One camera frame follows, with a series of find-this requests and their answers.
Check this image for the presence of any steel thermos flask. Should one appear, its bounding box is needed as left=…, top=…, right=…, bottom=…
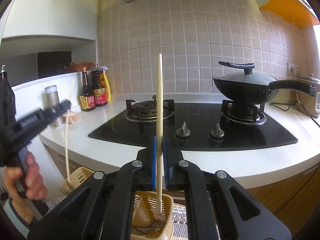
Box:
left=44, top=85, right=65, bottom=127

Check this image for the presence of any striped woven table mat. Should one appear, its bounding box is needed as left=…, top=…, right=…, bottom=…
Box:
left=47, top=197, right=221, bottom=240

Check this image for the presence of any orange wall cabinet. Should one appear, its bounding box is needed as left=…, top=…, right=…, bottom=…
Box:
left=260, top=0, right=319, bottom=29

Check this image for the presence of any black wok with lid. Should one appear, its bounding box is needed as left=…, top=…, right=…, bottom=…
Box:
left=213, top=61, right=317, bottom=105

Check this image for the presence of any person left hand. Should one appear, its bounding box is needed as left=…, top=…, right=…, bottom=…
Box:
left=4, top=152, right=47, bottom=202

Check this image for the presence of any person left forearm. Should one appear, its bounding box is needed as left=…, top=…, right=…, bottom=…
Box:
left=3, top=198, right=34, bottom=239

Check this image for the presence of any yellow oil bottle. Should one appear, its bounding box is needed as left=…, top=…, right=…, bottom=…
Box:
left=99, top=66, right=112, bottom=102

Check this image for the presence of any small pink box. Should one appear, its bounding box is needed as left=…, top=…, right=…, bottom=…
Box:
left=63, top=112, right=80, bottom=125

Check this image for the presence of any yellow plastic utensil basket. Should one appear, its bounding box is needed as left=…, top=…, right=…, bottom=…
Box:
left=60, top=167, right=174, bottom=239

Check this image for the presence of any wooden chopstick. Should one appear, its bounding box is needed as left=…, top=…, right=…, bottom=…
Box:
left=156, top=54, right=163, bottom=216
left=65, top=110, right=71, bottom=183

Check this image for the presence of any black gas stove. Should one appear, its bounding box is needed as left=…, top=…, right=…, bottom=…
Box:
left=88, top=100, right=298, bottom=151

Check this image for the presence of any brown rice cooker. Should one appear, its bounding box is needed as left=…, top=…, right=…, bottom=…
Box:
left=295, top=74, right=320, bottom=119

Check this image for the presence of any dark soy sauce bottle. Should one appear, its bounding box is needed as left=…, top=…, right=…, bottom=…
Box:
left=80, top=67, right=95, bottom=112

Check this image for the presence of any woven basket on shelf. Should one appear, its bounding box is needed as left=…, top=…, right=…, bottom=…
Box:
left=63, top=62, right=93, bottom=73

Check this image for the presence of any large soy sauce bottle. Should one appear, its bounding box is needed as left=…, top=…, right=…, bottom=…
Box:
left=91, top=63, right=107, bottom=107

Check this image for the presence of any black power cable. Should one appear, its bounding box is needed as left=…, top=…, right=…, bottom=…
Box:
left=269, top=101, right=320, bottom=128

